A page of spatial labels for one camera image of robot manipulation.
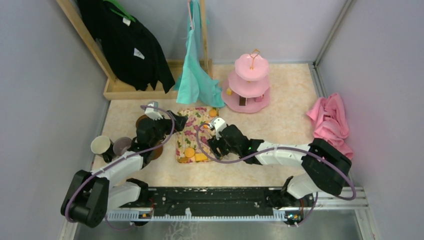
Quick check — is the purple cable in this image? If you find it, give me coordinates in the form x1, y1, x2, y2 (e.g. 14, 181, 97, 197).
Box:
196, 122, 357, 228
64, 104, 176, 223

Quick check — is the pink macaron pastry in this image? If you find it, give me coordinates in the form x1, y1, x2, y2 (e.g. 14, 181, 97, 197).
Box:
254, 94, 265, 103

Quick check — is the wooden clothes rack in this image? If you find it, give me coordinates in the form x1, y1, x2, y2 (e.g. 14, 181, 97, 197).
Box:
56, 0, 213, 100

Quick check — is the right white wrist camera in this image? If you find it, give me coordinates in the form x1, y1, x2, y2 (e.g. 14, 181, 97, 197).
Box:
209, 116, 228, 139

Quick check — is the pink three-tier cake stand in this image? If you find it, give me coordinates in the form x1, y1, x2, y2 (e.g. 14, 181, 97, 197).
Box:
221, 49, 271, 114

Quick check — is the floral serving tray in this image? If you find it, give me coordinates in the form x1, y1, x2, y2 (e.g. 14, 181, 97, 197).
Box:
176, 106, 220, 164

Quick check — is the cream mug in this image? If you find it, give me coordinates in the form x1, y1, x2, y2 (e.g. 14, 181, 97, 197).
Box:
90, 135, 116, 163

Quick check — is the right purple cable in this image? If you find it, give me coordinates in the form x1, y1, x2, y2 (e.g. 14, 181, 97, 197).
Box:
196, 122, 357, 228

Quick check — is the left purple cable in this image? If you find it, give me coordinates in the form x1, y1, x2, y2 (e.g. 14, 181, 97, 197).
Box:
64, 104, 176, 223

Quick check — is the yellow square biscuit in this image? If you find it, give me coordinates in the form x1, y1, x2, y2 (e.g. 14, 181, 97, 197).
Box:
194, 153, 209, 163

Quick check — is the round orange cookie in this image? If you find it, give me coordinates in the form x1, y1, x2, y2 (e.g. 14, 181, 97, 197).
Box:
184, 147, 196, 158

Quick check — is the black hanging garment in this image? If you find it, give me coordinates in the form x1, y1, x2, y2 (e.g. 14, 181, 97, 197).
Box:
76, 0, 176, 93

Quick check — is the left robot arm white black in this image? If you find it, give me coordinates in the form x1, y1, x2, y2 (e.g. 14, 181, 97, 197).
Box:
60, 107, 188, 228

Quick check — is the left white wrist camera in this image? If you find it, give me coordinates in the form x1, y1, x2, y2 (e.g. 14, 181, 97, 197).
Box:
143, 101, 164, 121

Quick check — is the teal hanging garment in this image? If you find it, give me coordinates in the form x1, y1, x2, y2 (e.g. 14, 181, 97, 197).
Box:
174, 0, 225, 108

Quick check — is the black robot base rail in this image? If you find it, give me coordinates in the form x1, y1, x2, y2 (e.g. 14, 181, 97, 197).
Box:
121, 187, 316, 225

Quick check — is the chocolate cake slice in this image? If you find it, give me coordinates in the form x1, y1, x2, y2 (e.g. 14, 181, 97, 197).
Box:
238, 96, 247, 106

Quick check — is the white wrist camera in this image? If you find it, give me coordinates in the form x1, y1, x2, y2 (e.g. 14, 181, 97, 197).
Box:
143, 101, 164, 121
209, 116, 228, 139

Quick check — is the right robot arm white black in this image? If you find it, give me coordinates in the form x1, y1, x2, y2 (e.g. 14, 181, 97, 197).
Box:
207, 124, 355, 206

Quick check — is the purple mug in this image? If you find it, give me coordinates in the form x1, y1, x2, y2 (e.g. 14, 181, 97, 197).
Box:
112, 137, 132, 157

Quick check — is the pink crumpled cloth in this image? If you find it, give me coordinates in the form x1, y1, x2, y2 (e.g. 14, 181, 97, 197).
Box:
306, 93, 354, 160

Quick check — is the small orange pastry top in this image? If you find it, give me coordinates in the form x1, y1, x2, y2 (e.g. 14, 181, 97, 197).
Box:
209, 109, 218, 118

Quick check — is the brown saucer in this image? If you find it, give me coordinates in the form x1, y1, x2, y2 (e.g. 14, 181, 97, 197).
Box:
135, 114, 151, 131
150, 146, 164, 161

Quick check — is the yellow cheese wedge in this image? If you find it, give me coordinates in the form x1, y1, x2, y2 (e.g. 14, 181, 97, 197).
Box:
225, 87, 233, 96

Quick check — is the small brown cookie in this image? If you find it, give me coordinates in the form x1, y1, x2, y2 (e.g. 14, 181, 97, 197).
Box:
177, 157, 190, 164

